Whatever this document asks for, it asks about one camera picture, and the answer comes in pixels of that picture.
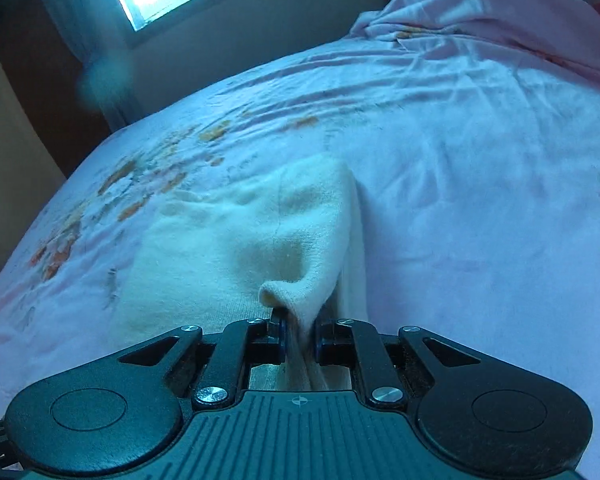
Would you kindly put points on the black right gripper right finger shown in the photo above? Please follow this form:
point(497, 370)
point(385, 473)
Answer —
point(331, 342)

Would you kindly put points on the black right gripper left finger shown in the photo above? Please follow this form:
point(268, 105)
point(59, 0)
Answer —
point(266, 342)

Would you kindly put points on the cream knitted sweater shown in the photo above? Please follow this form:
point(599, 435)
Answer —
point(291, 239)

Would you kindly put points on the pink floral bed sheet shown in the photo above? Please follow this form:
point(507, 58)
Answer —
point(478, 171)

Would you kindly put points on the dark wooden door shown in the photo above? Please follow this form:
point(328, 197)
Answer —
point(45, 77)

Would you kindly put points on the pink folded blanket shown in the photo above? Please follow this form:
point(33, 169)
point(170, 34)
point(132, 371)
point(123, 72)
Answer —
point(565, 31)

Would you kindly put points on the grey curtain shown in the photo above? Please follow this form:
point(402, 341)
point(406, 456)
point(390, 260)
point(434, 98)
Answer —
point(106, 81)

